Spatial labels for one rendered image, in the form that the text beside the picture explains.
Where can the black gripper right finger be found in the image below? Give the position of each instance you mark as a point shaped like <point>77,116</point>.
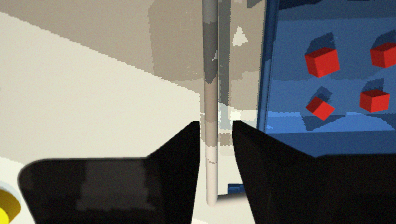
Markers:
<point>286,186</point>

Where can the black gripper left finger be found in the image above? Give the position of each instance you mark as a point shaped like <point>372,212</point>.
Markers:
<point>159,188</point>

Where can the orange-yellow flat disc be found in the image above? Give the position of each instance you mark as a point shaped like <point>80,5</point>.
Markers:
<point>9,207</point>

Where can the blue plastic tray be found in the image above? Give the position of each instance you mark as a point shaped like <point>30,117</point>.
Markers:
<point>294,28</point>

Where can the small red block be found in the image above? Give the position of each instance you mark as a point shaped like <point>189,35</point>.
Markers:
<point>374,100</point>
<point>322,62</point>
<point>320,108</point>
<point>384,55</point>

